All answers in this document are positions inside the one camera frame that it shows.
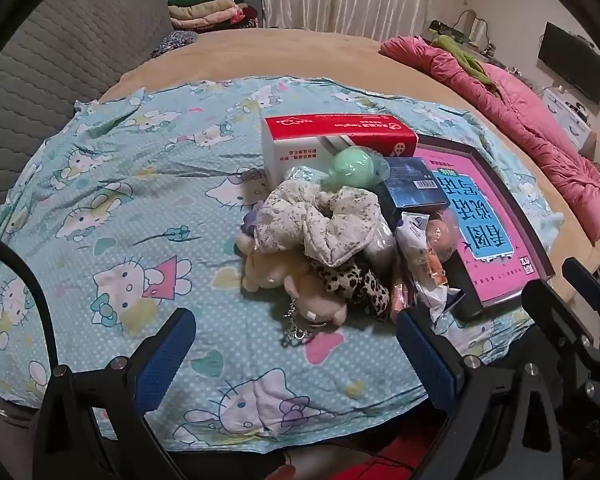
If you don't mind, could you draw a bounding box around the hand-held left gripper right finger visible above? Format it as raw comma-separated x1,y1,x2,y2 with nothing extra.
396,308,557,480

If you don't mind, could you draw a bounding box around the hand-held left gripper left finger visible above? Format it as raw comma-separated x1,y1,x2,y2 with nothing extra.
32,307,197,480

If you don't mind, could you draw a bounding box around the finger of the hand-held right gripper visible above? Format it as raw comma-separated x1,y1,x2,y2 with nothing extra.
561,257,600,321
521,279,600,411

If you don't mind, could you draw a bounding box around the salmon pink packet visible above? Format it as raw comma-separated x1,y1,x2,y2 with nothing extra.
390,280,422,322

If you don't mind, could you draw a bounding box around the leopard print scrunchie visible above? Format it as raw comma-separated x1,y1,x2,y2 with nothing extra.
312,257,394,322

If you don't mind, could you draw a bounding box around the beige plush bear purple dress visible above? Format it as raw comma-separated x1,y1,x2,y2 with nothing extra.
235,202,349,332

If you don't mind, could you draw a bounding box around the clear plastic snack packet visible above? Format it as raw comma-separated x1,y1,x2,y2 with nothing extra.
410,255,452,292

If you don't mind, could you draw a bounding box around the peach ball in clear wrap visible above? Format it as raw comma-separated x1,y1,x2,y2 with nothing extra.
425,210,462,264

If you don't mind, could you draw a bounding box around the white snack packet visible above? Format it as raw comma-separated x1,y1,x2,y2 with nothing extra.
395,211,432,281

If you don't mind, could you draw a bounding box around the white drawer cabinet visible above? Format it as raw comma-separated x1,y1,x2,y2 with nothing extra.
542,87,595,152

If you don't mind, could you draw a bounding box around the floral white scrunchie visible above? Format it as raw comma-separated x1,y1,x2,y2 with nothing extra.
252,180,397,267

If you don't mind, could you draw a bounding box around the pink quilt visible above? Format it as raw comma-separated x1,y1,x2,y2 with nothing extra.
380,35,600,247

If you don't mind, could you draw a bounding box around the cat print blue blanket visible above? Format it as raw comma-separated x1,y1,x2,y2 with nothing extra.
0,76,566,450

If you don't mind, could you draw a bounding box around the dark blue box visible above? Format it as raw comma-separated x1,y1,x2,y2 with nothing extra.
377,156,452,227

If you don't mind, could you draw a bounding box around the green ball in clear wrap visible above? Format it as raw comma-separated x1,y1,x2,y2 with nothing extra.
330,145,389,189

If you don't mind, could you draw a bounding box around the patterned clear tissue pack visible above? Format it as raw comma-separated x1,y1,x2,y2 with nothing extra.
282,162,338,196

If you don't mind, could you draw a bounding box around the red and white tissue box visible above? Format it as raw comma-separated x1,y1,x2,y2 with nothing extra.
261,114,420,187

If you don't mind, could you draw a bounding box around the green cloth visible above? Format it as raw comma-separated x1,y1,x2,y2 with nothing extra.
431,35,497,94

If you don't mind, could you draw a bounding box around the black and yellow box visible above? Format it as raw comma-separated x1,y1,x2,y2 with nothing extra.
427,20,468,43

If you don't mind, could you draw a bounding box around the dark patterned cloth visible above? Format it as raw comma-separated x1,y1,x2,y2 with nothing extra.
151,30,199,59

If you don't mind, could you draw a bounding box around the grey quilted headboard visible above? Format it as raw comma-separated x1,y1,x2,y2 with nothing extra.
0,0,175,228

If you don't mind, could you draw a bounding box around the tan bed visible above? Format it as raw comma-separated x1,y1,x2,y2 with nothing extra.
97,27,600,311

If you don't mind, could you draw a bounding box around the pile of folded clothes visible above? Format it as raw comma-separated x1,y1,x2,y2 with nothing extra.
167,0,264,31

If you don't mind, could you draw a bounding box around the silver bead chain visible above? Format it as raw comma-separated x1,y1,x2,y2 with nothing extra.
280,300,332,349

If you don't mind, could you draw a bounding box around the black cable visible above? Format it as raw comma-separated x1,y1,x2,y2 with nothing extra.
0,230,60,373

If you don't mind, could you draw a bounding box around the black wall television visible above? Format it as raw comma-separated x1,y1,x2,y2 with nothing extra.
537,22,600,107

